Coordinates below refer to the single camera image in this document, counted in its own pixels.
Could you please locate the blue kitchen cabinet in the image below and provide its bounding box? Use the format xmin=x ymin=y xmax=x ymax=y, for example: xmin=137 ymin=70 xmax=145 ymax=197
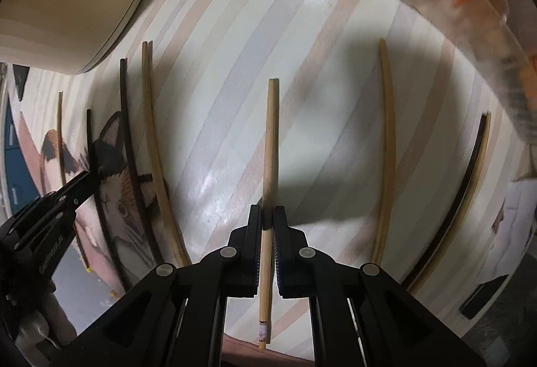
xmin=2 ymin=98 xmax=40 ymax=204

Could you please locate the striped cat print mat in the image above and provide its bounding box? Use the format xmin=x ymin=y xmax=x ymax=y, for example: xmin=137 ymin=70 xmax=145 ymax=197
xmin=0 ymin=0 xmax=525 ymax=363

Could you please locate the thin brown chopstick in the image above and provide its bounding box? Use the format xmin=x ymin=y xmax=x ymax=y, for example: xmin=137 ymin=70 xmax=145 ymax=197
xmin=56 ymin=91 xmax=93 ymax=273

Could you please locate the person's left forearm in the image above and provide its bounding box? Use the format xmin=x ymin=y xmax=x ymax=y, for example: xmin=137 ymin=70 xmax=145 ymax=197
xmin=40 ymin=291 xmax=78 ymax=351

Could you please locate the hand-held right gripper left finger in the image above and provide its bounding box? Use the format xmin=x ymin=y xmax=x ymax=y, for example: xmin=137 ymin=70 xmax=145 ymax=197
xmin=42 ymin=204 xmax=265 ymax=367

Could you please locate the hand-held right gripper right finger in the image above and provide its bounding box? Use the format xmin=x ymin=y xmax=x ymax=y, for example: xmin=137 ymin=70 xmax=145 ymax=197
xmin=273 ymin=206 xmax=496 ymax=367

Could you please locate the black flat object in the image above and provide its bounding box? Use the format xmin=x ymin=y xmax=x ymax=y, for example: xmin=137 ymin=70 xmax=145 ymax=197
xmin=459 ymin=275 xmax=510 ymax=319

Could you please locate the cream ribbed utensil holder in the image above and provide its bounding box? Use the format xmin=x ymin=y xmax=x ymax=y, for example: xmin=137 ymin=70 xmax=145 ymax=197
xmin=0 ymin=0 xmax=152 ymax=76

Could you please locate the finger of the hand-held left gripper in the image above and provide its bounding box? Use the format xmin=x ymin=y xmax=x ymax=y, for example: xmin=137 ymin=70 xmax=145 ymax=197
xmin=40 ymin=140 xmax=124 ymax=221

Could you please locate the clear plastic container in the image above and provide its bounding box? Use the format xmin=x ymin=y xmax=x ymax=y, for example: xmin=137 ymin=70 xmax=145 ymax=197
xmin=368 ymin=0 xmax=537 ymax=141

